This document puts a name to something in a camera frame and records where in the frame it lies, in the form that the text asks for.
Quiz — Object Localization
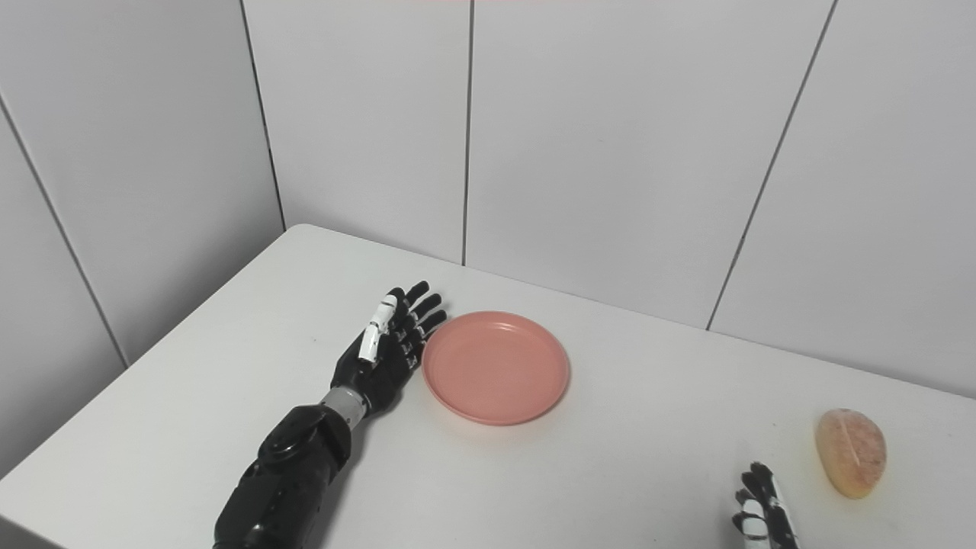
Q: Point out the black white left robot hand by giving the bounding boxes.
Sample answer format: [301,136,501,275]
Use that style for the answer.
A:
[330,281,448,419]

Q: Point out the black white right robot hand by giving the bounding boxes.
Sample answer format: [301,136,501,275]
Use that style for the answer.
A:
[732,461,800,549]

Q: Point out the oval bread roll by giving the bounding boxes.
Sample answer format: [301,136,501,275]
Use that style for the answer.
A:
[814,409,888,500]

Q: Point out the pink round plate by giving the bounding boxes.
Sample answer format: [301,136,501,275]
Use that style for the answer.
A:
[422,310,571,426]

